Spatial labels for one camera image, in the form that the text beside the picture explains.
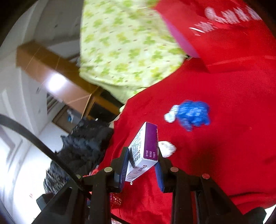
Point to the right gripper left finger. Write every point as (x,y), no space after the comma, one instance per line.
(90,202)

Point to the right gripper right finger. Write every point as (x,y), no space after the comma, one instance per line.
(195,199)

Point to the large white tissue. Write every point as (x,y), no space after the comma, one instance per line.
(166,148)

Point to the white purple medicine box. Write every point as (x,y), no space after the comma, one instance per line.
(144,151)

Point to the blue plastic bag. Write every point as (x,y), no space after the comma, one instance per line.
(193,114)

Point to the small white tissue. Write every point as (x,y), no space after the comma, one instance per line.
(171,115)

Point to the red plastic mesh basket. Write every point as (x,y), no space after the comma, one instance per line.
(115,198)

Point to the black puffer jacket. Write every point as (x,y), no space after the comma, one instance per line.
(83,150)

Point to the red fleece blanket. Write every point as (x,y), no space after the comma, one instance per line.
(237,148)

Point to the wooden cabinet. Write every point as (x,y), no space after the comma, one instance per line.
(102,106)

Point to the green floral quilt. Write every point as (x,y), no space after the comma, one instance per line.
(126,47)

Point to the red paper gift bag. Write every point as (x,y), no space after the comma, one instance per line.
(225,35)

